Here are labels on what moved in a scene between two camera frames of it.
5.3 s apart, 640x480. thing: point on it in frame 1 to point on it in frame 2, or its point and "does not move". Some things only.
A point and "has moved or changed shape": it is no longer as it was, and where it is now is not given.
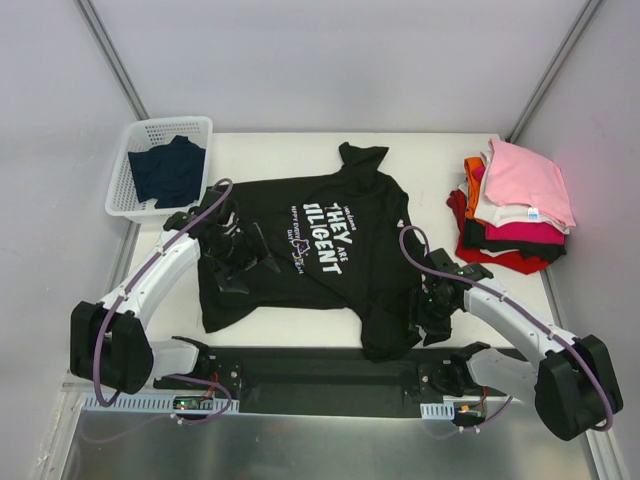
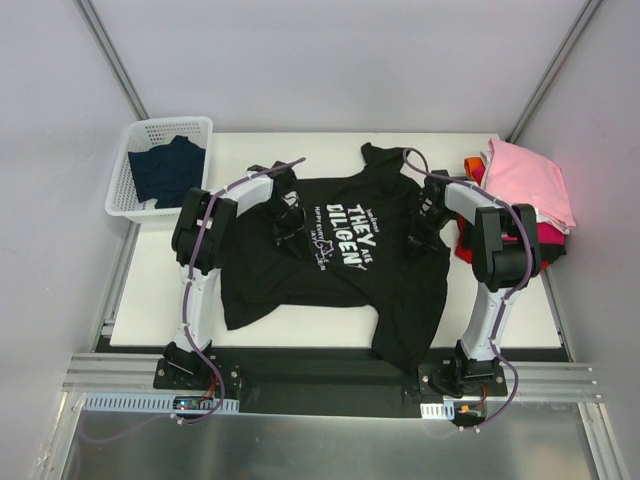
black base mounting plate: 262,381 does not move
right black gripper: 430,320 to 425,220
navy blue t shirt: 169,173 does not move
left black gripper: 245,257 to 291,216
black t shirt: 342,241 has moved or changed shape
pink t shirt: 513,176 does not move
